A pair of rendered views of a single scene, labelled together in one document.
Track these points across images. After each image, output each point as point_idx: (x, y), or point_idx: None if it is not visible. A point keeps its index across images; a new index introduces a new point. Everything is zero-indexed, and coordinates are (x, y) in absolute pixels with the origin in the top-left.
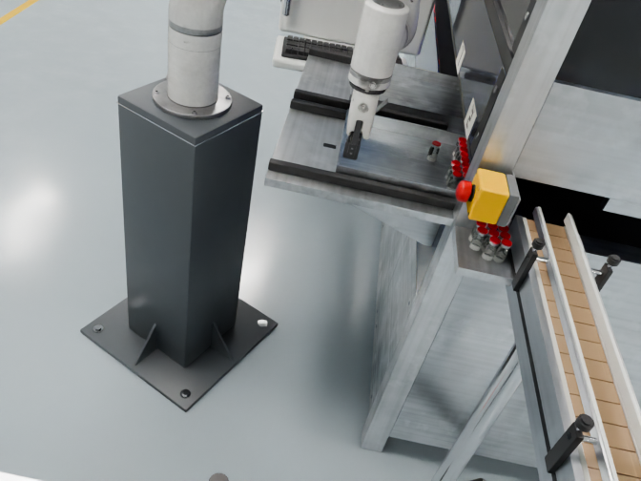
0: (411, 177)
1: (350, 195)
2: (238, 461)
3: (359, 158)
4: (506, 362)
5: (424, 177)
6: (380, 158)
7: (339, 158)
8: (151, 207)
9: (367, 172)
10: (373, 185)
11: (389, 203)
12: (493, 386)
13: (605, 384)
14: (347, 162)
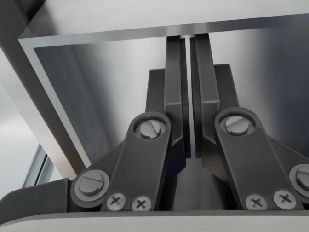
0: (201, 188)
1: (1, 75)
2: None
3: (260, 70)
4: (25, 181)
5: (219, 205)
6: (282, 129)
7: (88, 37)
8: None
9: (77, 148)
10: (59, 146)
11: (55, 159)
12: (37, 150)
13: None
14: (211, 32)
